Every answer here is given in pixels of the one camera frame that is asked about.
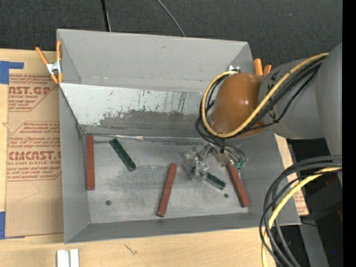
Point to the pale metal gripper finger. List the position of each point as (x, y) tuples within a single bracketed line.
[(198, 172), (190, 155)]

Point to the dark green flat block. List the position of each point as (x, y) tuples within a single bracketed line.
[(216, 180), (123, 155)]

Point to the grey metal bin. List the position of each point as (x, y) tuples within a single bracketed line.
[(144, 193)]

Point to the brown cardboard board, red print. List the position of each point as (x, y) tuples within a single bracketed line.
[(33, 154)]

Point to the red-brown flat block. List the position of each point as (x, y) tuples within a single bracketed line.
[(90, 163), (167, 190), (238, 186)]

